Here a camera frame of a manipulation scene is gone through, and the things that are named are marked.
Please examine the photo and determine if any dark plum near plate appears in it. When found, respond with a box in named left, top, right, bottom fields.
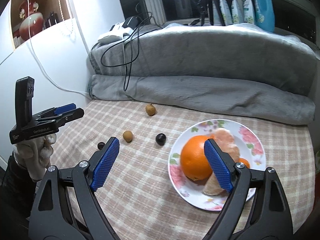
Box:
left=155, top=133, right=167, bottom=146

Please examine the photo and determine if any mandarin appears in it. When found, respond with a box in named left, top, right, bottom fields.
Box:
left=239, top=158, right=250, bottom=168

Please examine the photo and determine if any floral white plate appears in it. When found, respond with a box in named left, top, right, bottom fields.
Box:
left=168, top=119, right=266, bottom=211

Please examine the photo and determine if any large orange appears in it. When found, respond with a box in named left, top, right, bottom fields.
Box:
left=180, top=135, right=212, bottom=181

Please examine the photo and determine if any plaid pink tablecloth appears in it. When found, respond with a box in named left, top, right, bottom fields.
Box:
left=51, top=100, right=315, bottom=239

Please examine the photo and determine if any white power adapter box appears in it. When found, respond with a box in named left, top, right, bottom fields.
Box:
left=98, top=22, right=133, bottom=44

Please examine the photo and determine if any black tripod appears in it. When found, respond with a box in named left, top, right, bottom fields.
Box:
left=191, top=0, right=226, bottom=26

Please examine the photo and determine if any white refill pouch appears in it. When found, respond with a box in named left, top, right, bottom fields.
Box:
left=219, top=0, right=233, bottom=25
left=243, top=0, right=255, bottom=24

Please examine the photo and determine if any red ceramic jar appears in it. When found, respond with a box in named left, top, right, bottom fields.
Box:
left=19, top=0, right=44, bottom=41

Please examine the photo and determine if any grey folded blanket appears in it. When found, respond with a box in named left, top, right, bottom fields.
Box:
left=88, top=24, right=317, bottom=125

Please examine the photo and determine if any dark plum near mandarins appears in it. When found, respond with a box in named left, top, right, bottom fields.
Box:
left=97, top=142, right=105, bottom=150

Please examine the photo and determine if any white cable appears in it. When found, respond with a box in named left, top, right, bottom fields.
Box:
left=26, top=0, right=91, bottom=97

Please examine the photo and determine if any blue detergent bottle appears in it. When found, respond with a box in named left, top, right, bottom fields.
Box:
left=254, top=0, right=275, bottom=33

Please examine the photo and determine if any left gloved hand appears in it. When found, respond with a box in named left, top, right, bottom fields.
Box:
left=13, top=133, right=57, bottom=181

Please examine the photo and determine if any brown longan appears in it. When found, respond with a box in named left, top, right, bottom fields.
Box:
left=145, top=104, right=156, bottom=116
left=123, top=131, right=133, bottom=143

